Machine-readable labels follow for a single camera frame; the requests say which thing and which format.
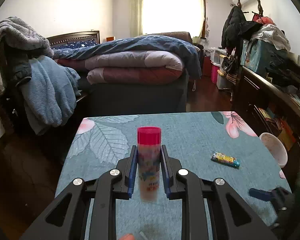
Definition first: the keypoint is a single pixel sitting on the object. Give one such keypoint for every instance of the white sheer curtain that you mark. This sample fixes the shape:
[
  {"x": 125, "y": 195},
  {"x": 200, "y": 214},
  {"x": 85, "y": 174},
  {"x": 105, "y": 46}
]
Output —
[{"x": 162, "y": 16}]

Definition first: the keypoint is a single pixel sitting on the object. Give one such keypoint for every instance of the black suitcase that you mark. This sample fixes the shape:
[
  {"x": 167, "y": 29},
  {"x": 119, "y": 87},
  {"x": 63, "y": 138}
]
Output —
[{"x": 201, "y": 53}]

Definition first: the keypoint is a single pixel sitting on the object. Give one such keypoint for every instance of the bed with dark frame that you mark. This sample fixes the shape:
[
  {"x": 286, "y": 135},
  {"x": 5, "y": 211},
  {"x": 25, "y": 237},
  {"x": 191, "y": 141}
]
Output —
[{"x": 119, "y": 99}]

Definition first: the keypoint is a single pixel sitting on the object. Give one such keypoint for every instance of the blue star-pattern duvet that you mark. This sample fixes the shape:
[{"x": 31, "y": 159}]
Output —
[{"x": 185, "y": 50}]

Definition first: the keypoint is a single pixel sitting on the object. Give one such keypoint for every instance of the dark wooden cabinet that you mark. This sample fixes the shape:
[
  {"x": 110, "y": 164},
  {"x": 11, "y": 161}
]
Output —
[{"x": 252, "y": 93}]

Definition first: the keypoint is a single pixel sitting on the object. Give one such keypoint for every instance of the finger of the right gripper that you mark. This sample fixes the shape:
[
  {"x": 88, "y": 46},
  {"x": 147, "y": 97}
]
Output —
[{"x": 265, "y": 196}]

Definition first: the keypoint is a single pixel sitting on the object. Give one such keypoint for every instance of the white tube with pink cap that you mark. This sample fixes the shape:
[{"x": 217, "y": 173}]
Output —
[{"x": 149, "y": 146}]

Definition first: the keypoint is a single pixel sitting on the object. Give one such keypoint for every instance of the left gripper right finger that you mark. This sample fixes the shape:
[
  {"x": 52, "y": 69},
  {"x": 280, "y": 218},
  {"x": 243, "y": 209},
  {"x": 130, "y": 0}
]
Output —
[{"x": 174, "y": 189}]

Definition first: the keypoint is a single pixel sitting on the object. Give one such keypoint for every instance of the pink and red folded quilt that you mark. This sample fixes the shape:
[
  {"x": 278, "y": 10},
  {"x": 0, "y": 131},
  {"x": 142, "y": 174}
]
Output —
[{"x": 131, "y": 67}]

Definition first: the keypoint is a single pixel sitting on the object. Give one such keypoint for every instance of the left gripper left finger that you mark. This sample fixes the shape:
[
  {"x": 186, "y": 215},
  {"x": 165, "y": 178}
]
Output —
[{"x": 124, "y": 188}]

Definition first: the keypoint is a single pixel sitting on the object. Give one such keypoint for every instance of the pink storage container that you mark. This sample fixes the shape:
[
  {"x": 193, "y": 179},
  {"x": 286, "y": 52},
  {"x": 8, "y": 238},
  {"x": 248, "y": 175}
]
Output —
[{"x": 214, "y": 73}]

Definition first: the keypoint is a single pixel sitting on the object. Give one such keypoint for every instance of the teal floral tablecloth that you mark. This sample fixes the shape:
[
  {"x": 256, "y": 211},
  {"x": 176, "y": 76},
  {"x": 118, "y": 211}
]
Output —
[{"x": 215, "y": 204}]

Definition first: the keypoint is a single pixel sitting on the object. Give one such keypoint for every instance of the white pink-dotted trash bin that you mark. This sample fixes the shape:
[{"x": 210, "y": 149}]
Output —
[{"x": 275, "y": 147}]

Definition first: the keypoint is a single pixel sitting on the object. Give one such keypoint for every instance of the light blue fleece blanket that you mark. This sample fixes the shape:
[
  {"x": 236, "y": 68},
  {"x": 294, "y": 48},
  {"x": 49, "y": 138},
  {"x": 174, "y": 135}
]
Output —
[{"x": 50, "y": 95}]

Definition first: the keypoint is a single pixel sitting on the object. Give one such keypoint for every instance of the yellow teal candy wrapper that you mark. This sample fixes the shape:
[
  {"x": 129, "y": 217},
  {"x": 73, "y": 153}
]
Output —
[{"x": 225, "y": 159}]

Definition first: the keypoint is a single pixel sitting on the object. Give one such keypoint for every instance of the black hanging jacket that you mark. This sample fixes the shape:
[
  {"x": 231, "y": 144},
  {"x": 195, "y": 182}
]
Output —
[{"x": 236, "y": 28}]

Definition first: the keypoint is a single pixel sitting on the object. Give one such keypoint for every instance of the pile of clothes on cabinet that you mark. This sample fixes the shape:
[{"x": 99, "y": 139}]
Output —
[{"x": 284, "y": 70}]

